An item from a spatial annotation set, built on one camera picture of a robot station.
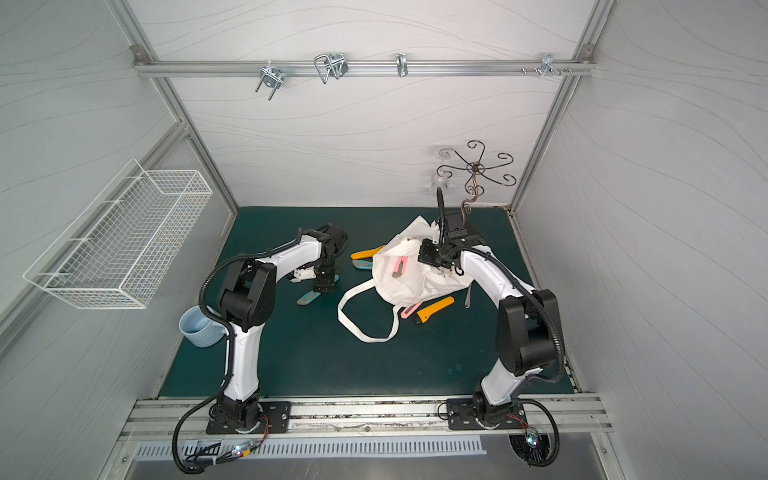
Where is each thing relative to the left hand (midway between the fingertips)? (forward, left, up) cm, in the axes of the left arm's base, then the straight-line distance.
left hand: (335, 277), depth 100 cm
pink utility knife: (-12, -25, +1) cm, 28 cm away
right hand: (+1, -28, +12) cm, 31 cm away
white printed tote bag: (0, -23, 0) cm, 23 cm away
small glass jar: (+26, -35, +20) cm, 48 cm away
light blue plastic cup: (-22, +32, +8) cm, 40 cm away
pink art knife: (+5, -23, +1) cm, 23 cm away
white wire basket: (-13, +44, +31) cm, 56 cm away
